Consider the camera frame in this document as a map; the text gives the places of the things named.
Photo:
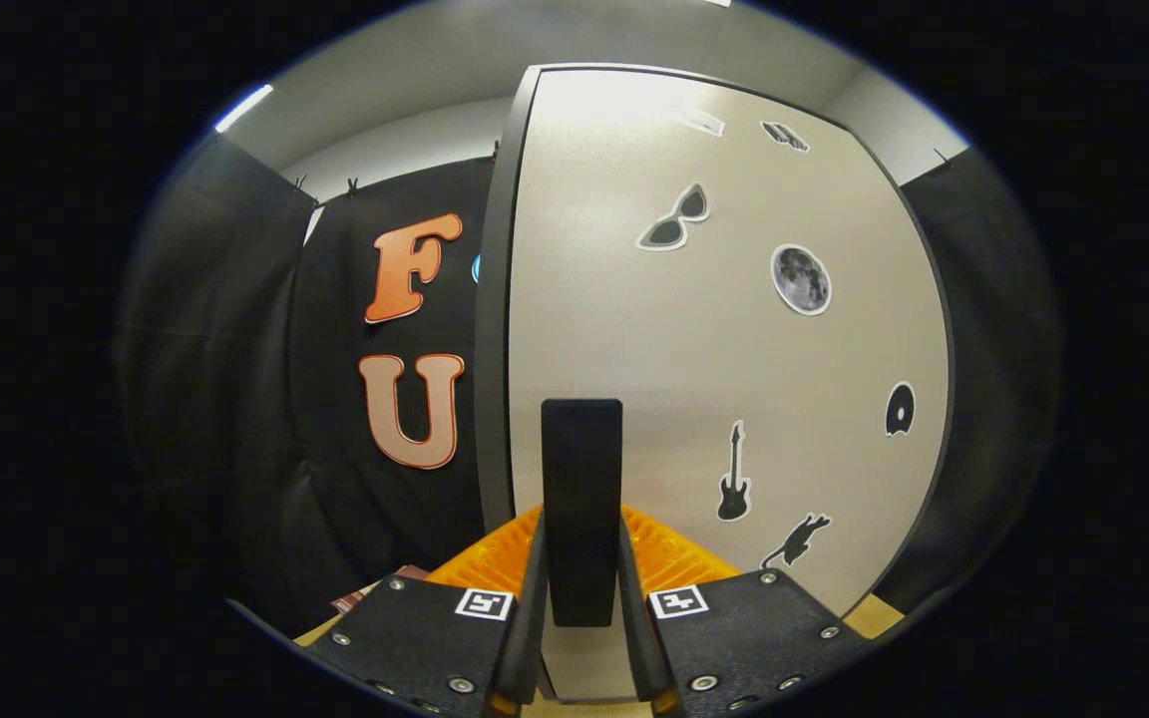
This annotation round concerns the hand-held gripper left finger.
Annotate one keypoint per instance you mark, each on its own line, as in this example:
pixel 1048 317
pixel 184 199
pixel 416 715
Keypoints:
pixel 533 628

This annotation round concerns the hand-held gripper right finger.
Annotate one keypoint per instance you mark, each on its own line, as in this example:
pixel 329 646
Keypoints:
pixel 634 628

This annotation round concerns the brown cover book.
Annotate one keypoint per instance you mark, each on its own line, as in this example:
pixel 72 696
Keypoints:
pixel 370 593

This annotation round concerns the black backdrop cloth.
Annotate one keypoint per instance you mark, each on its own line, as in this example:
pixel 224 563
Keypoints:
pixel 235 399

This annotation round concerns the row of black cloth clips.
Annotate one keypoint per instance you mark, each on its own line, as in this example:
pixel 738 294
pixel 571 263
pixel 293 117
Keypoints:
pixel 352 186

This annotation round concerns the narrow ceiling light strip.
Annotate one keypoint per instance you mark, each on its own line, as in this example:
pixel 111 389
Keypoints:
pixel 243 108

